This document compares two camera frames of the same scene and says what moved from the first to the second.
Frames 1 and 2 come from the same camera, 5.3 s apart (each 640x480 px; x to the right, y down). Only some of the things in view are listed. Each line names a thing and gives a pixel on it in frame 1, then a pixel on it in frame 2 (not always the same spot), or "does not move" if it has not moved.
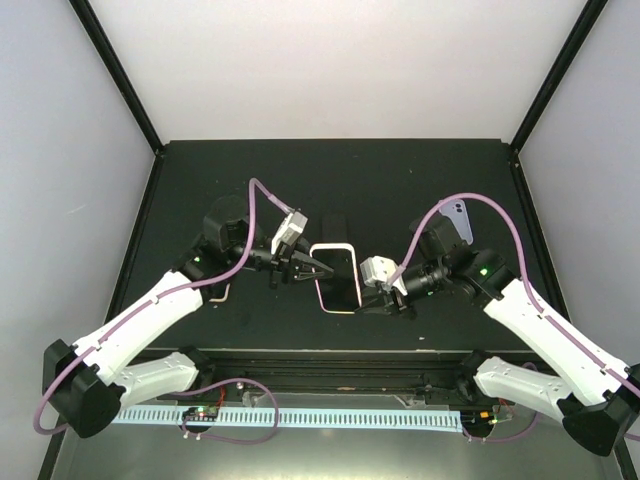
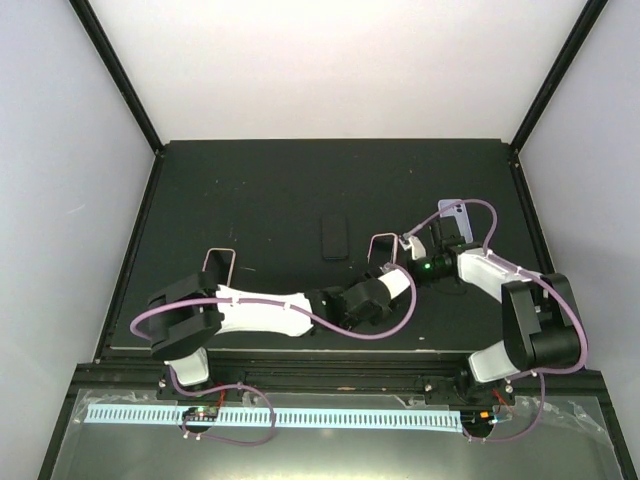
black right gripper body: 400,301 → 426,273
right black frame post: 558,76 does not move
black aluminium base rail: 420,377 does not move
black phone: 335,227 does not move
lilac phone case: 457,211 does not move
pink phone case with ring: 340,291 → 383,249
